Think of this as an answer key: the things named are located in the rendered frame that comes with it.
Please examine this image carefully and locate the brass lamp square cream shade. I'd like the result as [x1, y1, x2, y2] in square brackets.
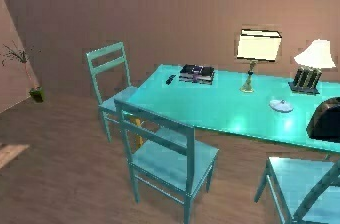
[236, 28, 283, 94]

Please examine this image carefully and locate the black toaster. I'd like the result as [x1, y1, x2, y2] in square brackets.
[305, 96, 340, 146]

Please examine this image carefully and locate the bare twig plant green pot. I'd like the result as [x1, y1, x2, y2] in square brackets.
[0, 40, 46, 104]

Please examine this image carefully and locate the turquoise table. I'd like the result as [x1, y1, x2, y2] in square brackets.
[126, 63, 340, 156]

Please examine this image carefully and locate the stack of dark books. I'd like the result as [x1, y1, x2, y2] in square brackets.
[178, 63, 216, 86]

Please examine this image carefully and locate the dark lamp conical cream shade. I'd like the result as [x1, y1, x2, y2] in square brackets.
[288, 39, 337, 96]

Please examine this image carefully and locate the teal slatted chair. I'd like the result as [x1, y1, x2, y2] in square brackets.
[113, 99, 220, 224]
[253, 150, 340, 224]
[85, 41, 140, 144]

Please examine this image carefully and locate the pale round dish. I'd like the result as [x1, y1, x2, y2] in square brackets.
[269, 98, 294, 114]

